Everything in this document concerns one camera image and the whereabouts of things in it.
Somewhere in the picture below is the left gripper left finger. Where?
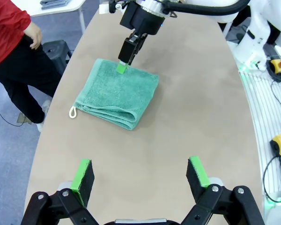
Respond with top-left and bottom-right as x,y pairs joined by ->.
20,159 -> 99,225

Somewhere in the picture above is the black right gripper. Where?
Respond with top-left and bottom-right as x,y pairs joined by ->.
116,4 -> 166,74

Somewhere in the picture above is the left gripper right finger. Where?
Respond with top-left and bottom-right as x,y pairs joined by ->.
179,156 -> 266,225

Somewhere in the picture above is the green terry towel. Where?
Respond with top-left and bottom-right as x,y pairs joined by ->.
68,58 -> 160,131

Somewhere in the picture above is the dark grey towel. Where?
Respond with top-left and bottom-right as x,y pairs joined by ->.
41,2 -> 70,10

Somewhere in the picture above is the person's right forearm red sleeve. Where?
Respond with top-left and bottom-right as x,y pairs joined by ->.
0,4 -> 32,36

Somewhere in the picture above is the person's right hand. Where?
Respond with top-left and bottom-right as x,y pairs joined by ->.
24,22 -> 43,50

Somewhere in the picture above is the white table with rounded corners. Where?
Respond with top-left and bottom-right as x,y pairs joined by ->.
29,0 -> 87,34

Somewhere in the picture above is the black plastic stool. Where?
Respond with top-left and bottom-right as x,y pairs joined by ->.
42,39 -> 73,76

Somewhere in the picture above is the white ribbed base platform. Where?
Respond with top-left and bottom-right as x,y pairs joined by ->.
238,67 -> 281,211

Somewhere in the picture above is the person in red jacket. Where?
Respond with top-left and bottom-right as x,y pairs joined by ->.
0,0 -> 52,132

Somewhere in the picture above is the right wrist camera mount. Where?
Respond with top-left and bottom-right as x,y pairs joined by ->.
99,0 -> 124,14

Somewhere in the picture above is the black emergency stop cable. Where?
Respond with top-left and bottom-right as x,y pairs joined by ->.
262,154 -> 281,205
270,75 -> 281,111

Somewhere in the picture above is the black floor cable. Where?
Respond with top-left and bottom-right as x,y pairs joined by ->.
0,100 -> 26,127

